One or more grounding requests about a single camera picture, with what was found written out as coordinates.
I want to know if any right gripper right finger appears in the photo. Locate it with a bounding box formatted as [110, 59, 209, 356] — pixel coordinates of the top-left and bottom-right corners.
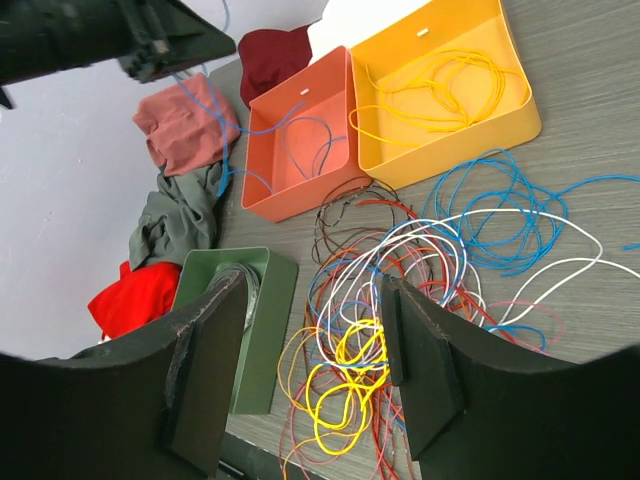
[381, 276, 639, 479]

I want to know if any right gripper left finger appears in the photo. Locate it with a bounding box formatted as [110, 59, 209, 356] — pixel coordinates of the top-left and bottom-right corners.
[1, 273, 247, 479]

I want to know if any orange yellow cable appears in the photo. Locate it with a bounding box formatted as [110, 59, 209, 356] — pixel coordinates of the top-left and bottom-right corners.
[276, 324, 351, 480]

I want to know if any bright yellow cable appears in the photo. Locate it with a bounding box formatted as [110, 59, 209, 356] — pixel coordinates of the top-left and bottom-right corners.
[303, 319, 391, 456]

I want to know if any green plastic tray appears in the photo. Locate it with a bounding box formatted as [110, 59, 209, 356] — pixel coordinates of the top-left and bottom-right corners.
[173, 246, 298, 415]

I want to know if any red cable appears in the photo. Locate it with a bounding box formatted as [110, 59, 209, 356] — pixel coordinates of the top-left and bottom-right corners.
[304, 199, 516, 480]

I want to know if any grey coiled cable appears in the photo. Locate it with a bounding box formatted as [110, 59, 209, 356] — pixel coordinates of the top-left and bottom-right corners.
[207, 262, 264, 331]

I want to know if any dark red cloth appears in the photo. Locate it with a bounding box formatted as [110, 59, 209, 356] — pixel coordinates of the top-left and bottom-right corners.
[238, 25, 312, 107]

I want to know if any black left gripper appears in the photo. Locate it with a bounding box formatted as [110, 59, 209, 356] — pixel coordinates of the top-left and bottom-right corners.
[1, 0, 236, 87]

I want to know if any grey cloth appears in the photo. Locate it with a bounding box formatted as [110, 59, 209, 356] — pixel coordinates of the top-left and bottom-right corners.
[129, 163, 222, 270]

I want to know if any brown cable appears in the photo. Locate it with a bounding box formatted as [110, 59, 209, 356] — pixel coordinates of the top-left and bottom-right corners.
[311, 175, 401, 266]

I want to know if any coral orange plastic tray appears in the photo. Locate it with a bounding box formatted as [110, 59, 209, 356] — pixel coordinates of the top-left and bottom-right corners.
[241, 46, 371, 223]

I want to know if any yellow plastic tray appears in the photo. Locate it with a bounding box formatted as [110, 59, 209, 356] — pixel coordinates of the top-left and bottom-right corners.
[348, 1, 542, 189]

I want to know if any bright red cloth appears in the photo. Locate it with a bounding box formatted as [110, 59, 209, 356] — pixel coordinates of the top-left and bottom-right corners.
[87, 261, 182, 341]

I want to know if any pink cloth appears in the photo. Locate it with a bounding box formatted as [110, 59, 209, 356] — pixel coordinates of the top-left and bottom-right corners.
[132, 73, 240, 176]

